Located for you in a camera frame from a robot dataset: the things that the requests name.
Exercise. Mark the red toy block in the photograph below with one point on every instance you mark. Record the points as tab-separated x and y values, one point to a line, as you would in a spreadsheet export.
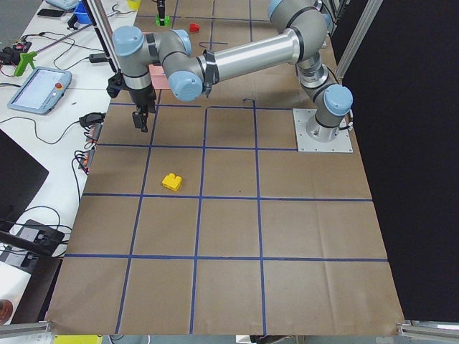
194	27

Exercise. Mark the aluminium frame post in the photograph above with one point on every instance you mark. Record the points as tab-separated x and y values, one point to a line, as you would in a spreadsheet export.
103	29

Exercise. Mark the blue storage bin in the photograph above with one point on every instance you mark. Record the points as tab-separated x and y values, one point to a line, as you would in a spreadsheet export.
81	13

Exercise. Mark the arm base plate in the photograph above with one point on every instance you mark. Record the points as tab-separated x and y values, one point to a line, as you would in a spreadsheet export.
314	138

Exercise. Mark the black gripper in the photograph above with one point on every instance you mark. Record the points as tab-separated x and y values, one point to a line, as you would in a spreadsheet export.
140	96
161	7

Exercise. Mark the yellow toy block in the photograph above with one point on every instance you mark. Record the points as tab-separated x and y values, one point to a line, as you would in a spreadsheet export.
172	182

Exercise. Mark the black smartphone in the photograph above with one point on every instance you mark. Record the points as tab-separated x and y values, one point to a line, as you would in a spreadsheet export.
51	13

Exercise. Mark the pink plastic box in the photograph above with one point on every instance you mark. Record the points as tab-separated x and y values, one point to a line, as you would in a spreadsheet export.
159	78

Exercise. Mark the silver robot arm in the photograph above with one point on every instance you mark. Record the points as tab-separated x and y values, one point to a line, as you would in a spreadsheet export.
301	31

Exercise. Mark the robot teach pendant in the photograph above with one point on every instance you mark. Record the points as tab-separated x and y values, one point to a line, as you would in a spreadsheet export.
41	91

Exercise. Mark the black power adapter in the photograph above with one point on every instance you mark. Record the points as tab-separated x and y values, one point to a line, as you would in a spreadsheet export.
97	58

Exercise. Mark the green toy block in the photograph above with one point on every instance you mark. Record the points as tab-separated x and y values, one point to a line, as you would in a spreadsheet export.
162	22

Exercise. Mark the reacher grabber tool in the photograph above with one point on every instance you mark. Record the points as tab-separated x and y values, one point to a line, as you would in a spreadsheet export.
26	59

